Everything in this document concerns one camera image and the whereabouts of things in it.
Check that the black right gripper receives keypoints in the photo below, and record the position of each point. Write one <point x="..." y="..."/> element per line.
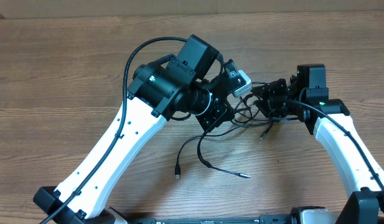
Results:
<point x="267" y="94"/>

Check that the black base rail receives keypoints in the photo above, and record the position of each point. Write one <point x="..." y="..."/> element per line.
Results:
<point x="229" y="220"/>

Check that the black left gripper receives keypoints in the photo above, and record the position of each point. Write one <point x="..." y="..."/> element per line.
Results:
<point x="220" y="108"/>

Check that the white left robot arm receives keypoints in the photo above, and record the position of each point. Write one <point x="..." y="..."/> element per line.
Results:
<point x="196" y="81"/>

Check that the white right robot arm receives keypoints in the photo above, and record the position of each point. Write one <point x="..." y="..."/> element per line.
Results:
<point x="306" y="98"/>

